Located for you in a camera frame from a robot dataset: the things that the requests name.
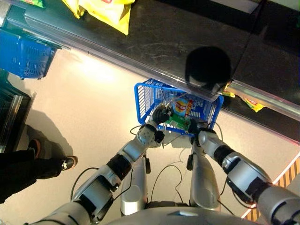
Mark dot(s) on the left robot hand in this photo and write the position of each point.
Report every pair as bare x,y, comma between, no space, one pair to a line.
160,115

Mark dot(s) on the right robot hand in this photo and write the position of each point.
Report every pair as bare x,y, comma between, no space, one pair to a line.
193,127

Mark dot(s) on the blue plastic shopping basket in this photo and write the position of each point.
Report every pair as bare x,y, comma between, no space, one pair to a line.
23,56
145,103

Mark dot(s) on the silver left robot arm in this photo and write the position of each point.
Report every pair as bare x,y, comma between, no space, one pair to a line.
133,147

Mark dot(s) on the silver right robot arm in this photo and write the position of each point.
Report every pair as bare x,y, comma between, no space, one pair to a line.
236,164

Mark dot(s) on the blue yellow snack bag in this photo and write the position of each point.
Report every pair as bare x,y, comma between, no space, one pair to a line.
181,106

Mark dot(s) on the small yellow snack bag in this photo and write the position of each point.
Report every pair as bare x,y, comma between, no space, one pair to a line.
228,92

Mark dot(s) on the silver right robot leg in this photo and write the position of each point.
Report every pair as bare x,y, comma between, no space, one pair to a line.
204,178

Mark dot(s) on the silver robot leg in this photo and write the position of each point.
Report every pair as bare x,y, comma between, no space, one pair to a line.
134,185
204,178

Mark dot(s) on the yellow red snack bag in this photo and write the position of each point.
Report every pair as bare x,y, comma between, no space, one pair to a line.
253,103

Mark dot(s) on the silver left robot leg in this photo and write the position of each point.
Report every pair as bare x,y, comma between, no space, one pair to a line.
134,185

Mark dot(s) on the black shop shelf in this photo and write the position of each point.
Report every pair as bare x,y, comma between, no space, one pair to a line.
164,37

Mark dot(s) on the silver robot torso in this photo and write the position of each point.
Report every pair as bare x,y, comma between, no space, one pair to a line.
182,216

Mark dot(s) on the large yellow snack bag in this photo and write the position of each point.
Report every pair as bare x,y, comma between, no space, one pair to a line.
110,14

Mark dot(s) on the dark metal shelf unit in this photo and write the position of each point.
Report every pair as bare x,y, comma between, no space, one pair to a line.
11,117

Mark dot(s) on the person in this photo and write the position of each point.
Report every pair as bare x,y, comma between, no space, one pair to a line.
21,171

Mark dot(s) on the green snack bag red print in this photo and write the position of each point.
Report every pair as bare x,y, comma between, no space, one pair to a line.
32,2

